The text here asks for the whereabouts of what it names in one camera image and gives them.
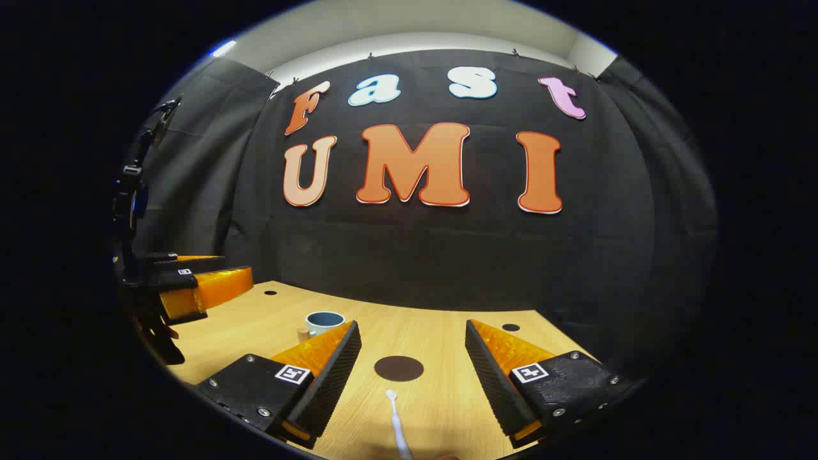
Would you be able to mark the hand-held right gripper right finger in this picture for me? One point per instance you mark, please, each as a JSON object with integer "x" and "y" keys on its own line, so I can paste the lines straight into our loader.
{"x": 492, "y": 377}

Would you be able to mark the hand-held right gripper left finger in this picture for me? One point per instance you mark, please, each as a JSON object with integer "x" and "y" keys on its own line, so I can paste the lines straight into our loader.
{"x": 332, "y": 377}

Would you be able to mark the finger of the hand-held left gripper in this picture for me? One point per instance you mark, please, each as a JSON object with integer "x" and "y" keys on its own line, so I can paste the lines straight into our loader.
{"x": 217, "y": 287}
{"x": 192, "y": 264}

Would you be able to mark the white cup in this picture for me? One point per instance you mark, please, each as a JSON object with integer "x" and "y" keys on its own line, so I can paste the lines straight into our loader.
{"x": 323, "y": 322}

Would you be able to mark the dark brown round coaster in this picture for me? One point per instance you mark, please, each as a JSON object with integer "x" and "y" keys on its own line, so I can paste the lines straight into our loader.
{"x": 399, "y": 368}

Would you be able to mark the white toothbrush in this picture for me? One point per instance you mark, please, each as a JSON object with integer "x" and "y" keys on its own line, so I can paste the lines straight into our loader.
{"x": 397, "y": 425}

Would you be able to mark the wooden desktop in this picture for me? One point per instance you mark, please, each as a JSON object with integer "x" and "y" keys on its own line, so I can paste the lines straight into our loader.
{"x": 441, "y": 338}

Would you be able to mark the black backdrop cloth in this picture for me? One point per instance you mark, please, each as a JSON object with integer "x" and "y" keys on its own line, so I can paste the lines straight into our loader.
{"x": 447, "y": 255}

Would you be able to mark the ceiling light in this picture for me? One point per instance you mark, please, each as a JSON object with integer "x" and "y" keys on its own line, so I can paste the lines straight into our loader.
{"x": 223, "y": 48}

